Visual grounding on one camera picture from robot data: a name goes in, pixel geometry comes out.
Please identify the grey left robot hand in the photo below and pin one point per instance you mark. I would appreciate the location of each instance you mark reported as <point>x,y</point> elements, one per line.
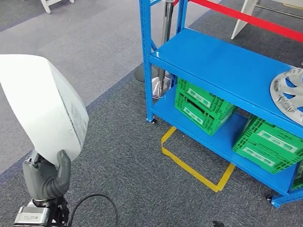
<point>44,181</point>

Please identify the white curved plastic part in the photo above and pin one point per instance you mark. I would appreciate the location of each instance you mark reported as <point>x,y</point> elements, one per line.
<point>35,103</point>

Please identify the blue metal shelf rack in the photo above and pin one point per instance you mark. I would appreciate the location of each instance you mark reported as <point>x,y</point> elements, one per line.
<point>213,59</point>

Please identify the white furniture leg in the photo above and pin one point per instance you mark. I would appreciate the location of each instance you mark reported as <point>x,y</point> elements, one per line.
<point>47,6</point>

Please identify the green plastic crate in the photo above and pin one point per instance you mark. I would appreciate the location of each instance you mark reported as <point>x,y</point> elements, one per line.
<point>203,109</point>
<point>267,147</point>

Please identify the white desk with metal bar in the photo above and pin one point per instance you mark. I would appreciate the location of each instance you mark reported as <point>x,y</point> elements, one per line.
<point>243,18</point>

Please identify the red barrier belt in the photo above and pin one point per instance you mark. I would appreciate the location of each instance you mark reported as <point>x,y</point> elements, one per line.
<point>248,19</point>

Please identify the grey wheel hubcap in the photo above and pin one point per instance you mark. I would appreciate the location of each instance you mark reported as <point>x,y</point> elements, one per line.
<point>276,89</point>

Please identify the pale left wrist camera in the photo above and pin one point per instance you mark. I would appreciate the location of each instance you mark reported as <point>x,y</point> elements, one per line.
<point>30,216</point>

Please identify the chrome stanchion post with belt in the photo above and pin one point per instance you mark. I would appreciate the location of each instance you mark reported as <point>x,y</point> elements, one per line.
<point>167,37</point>

